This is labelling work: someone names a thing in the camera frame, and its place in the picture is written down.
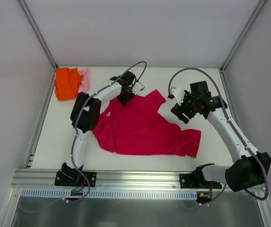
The aluminium mounting rail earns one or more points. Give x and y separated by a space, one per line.
105 179

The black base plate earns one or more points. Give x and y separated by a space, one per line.
196 181
90 178

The red t shirt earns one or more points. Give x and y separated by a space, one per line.
138 129

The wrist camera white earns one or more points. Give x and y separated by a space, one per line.
177 93
138 87

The right aluminium frame post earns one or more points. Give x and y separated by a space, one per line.
254 15

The left aluminium frame post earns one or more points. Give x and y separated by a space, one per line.
31 20

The white slotted cable duct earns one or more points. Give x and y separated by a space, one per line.
110 194

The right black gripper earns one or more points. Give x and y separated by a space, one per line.
182 110

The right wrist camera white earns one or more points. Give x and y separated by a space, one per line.
177 93

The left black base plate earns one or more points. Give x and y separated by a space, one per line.
90 178

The pink t shirt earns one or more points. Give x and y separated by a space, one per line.
86 80

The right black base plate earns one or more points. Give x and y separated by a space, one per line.
196 181

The aluminium frame post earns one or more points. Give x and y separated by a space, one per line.
254 15
31 20

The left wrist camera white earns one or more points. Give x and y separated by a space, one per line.
138 87

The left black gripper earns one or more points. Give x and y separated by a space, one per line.
125 98

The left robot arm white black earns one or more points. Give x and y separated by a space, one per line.
85 117

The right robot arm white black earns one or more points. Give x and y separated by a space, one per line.
250 167

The orange t shirt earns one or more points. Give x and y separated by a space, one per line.
66 83

